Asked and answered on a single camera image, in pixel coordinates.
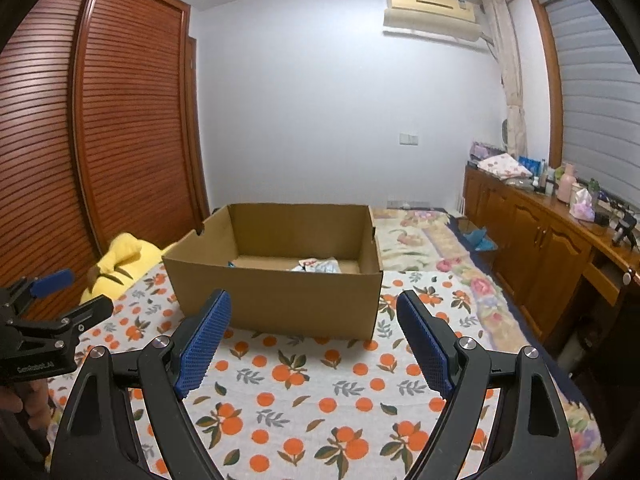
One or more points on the wooden sideboard cabinet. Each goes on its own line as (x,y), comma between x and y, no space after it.
(552,266)

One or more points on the person's left hand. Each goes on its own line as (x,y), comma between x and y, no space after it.
(34,399)

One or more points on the brown cardboard box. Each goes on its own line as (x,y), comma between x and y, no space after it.
(265,241)

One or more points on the orange-print white bedsheet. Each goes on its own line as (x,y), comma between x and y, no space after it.
(295,407)

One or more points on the silver white snack pouch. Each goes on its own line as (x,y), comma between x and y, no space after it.
(315,265)

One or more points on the wooden louvered wardrobe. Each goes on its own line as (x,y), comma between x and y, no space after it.
(98,137)

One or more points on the blue cloth on floor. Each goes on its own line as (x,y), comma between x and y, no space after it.
(480,241)

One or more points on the yellow plush toy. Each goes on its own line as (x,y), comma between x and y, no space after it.
(127,259)

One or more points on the pink plastic bag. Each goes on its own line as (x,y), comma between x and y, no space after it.
(581,206)

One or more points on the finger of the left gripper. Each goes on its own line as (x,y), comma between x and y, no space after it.
(75,319)
(26,290)

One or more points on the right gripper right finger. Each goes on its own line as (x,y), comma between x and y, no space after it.
(529,438)

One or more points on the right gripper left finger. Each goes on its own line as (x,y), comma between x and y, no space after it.
(98,437)

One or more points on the wall light switch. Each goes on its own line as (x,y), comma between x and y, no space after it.
(408,139)

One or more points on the white air conditioner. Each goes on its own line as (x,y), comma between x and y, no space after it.
(450,18)

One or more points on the grey window blind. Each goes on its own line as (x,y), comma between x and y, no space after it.
(600,93)

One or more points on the folded floral cloth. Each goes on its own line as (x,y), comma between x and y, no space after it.
(504,167)

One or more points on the pink bottle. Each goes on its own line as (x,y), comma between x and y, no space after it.
(566,182)

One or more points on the floral quilt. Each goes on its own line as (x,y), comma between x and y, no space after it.
(416,241)

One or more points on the beige curtain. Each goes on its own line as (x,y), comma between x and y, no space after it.
(504,39)

